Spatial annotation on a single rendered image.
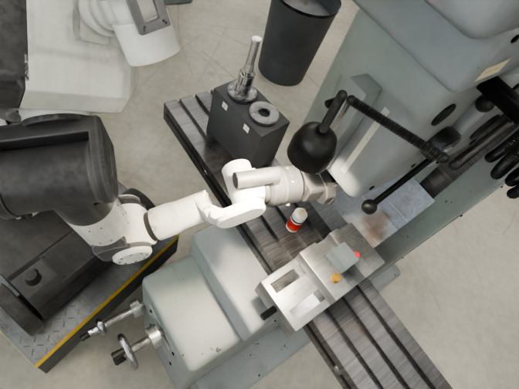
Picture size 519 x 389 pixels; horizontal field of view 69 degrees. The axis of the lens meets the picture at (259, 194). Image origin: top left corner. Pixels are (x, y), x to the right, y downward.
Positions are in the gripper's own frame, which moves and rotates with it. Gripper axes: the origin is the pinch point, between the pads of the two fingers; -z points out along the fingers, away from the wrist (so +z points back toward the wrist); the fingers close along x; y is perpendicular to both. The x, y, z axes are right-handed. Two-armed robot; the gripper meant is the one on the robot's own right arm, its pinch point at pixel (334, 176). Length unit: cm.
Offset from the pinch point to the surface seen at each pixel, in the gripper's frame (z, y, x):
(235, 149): 10.5, 25.4, 30.0
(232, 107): 12.6, 11.9, 35.1
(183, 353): 37, 51, -21
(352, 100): 18.8, -35.5, -9.3
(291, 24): -78, 71, 159
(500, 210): -212, 121, 19
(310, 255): 3.9, 19.1, -11.5
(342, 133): 11.9, -22.9, -5.0
